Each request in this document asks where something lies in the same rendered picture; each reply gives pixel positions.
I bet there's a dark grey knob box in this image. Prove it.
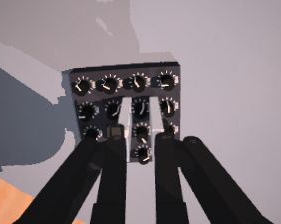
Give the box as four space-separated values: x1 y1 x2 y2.
69 61 180 165

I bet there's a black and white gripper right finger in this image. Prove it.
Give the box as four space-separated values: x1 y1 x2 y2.
150 97 274 224

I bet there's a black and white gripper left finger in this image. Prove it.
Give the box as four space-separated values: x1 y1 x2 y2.
12 97 132 224

